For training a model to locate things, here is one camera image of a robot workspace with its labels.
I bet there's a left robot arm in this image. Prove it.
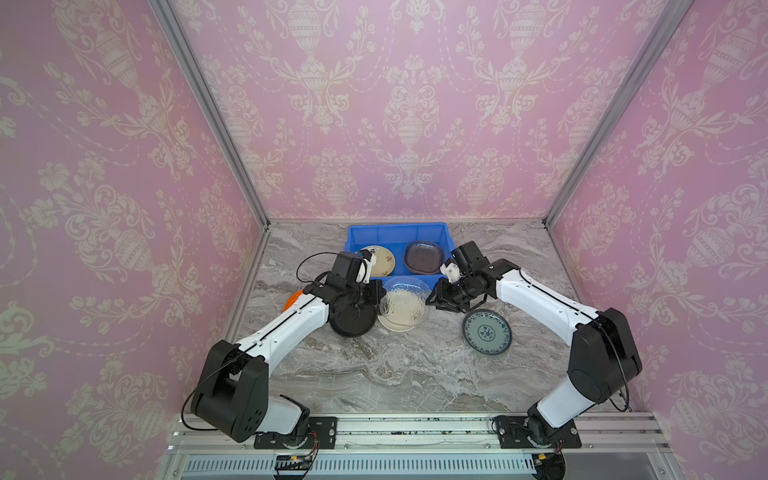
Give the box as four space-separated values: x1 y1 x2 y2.
181 249 386 448

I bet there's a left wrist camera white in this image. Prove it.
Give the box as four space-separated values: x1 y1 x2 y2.
356 248 376 284

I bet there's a left aluminium corner post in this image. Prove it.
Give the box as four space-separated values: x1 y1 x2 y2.
148 0 270 231

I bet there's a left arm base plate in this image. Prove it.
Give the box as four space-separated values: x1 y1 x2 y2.
253 416 338 450

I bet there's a clear glass plate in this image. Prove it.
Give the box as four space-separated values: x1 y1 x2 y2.
378 276 431 332

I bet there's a right aluminium corner post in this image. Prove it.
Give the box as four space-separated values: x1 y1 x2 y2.
542 0 693 232

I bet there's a cream plate with characters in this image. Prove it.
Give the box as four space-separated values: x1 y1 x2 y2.
360 245 396 277

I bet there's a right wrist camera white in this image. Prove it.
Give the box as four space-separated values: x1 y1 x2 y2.
440 260 462 284

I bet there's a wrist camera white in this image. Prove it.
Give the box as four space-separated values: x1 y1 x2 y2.
440 260 462 284
356 248 376 284

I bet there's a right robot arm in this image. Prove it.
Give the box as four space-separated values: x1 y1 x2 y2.
426 241 643 447

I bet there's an orange plate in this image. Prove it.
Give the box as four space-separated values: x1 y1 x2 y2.
283 290 303 311

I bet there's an aluminium corner post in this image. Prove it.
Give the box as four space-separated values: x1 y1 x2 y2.
542 0 693 232
148 0 270 231

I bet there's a blue patterned porcelain plate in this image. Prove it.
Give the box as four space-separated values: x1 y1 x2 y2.
462 309 513 356

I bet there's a small circuit board with wires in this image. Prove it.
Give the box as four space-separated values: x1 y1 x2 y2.
275 455 315 475

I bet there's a brownish glass plate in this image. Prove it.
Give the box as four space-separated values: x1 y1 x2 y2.
403 241 445 275

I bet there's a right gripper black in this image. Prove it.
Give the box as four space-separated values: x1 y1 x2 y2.
425 276 478 312

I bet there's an aluminium mounting rail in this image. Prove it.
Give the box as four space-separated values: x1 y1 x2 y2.
157 412 684 479

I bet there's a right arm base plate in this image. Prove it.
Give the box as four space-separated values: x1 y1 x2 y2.
491 415 582 449

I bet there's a cream plate with flowers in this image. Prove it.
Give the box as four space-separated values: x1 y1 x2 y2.
378 290 425 332

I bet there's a black round plate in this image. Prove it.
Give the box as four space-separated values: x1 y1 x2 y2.
329 299 379 338

